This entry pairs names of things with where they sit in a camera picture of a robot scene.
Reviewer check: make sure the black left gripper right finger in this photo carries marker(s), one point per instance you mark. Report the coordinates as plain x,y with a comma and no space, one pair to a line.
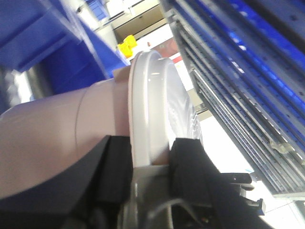
195,179

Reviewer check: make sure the grey slatted shelf underside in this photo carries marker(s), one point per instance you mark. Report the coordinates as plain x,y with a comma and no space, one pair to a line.
246,60

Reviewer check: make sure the yellow plastic object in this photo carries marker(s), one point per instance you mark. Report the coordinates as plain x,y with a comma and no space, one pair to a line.
126,47

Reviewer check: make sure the blue bin upper left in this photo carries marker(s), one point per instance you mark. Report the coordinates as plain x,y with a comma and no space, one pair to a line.
50,33

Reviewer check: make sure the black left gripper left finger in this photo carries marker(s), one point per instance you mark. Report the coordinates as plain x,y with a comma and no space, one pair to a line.
38,192

